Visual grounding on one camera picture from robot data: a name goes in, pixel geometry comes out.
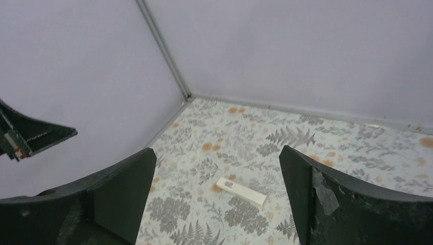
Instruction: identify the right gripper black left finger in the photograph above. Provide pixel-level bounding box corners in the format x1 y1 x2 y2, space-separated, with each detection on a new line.
1 148 157 244

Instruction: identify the floral table mat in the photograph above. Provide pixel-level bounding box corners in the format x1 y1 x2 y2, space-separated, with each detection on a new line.
136 99 432 244

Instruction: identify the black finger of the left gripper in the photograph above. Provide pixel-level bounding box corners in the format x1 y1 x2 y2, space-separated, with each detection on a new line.
1 101 78 161

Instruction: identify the white remote control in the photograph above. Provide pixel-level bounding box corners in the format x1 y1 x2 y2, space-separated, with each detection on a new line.
216 177 267 207

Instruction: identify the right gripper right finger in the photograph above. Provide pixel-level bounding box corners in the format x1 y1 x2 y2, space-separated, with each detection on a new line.
279 146 432 244

